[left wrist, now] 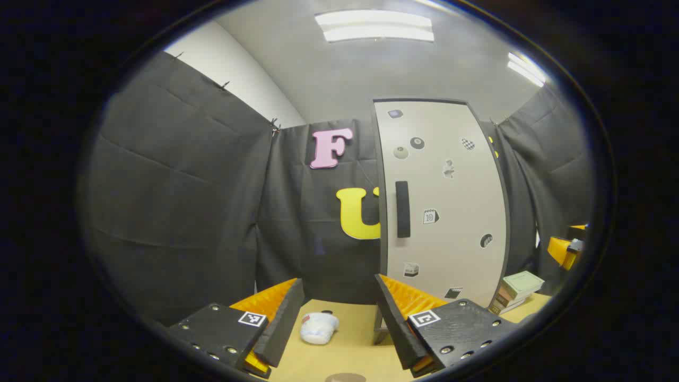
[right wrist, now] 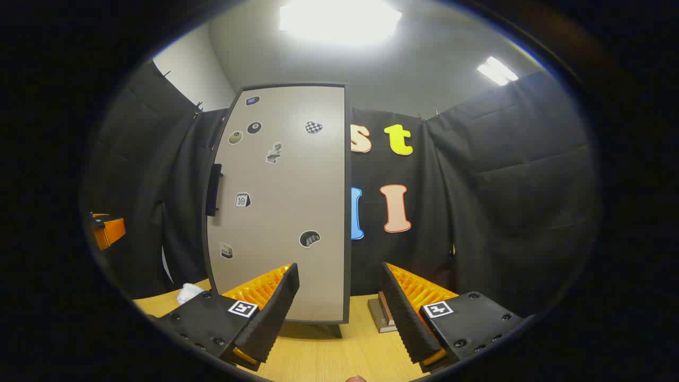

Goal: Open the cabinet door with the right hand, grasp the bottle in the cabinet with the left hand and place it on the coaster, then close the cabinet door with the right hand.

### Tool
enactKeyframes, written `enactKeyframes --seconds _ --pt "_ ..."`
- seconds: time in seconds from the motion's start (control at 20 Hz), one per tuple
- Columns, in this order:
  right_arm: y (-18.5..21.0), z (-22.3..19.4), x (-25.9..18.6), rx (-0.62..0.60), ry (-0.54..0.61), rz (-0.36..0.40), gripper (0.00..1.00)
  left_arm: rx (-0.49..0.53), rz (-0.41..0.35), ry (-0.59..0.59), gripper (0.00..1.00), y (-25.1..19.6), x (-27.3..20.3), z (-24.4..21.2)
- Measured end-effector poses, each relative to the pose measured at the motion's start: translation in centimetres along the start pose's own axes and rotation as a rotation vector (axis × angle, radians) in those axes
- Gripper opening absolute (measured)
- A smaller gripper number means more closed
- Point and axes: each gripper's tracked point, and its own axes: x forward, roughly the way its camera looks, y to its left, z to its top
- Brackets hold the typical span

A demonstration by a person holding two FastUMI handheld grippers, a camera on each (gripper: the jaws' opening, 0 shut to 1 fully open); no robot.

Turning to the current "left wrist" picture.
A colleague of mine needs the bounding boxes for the grey cabinet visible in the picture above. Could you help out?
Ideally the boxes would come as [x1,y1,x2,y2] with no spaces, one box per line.
[372,97,512,345]

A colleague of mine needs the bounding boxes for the black backdrop cloth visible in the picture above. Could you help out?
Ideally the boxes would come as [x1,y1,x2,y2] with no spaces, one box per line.
[80,50,592,325]

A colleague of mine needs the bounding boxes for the grey cabinet door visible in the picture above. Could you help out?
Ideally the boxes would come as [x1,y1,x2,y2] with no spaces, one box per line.
[373,99,510,308]

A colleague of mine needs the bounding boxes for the green cover book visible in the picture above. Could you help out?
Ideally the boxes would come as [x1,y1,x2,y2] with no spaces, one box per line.
[501,271,545,301]

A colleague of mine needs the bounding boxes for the ceiling light panel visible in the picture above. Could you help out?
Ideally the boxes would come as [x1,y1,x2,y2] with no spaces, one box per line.
[507,51,547,88]
[315,10,434,43]

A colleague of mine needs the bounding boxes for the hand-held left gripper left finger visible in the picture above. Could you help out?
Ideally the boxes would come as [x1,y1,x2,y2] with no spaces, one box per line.
[169,277,306,378]

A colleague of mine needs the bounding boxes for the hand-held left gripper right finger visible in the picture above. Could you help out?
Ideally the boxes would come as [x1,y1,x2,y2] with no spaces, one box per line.
[374,273,518,378]

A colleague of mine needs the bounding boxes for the black door handle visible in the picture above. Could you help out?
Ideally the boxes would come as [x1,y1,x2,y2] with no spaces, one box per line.
[395,181,411,238]

